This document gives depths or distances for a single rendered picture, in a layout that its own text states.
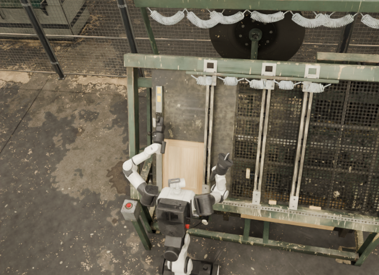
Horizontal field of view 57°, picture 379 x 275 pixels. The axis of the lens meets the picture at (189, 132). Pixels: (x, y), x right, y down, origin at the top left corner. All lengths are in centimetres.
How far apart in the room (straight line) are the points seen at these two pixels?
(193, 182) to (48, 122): 300
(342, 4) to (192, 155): 164
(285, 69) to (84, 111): 350
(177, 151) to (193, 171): 22
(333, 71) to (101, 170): 307
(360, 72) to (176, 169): 163
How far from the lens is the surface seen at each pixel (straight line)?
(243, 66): 268
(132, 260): 398
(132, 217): 321
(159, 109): 294
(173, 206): 254
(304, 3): 291
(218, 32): 316
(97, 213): 433
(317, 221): 318
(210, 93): 281
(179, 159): 306
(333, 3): 293
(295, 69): 268
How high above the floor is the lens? 362
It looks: 50 degrees down
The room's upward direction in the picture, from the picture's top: 8 degrees counter-clockwise
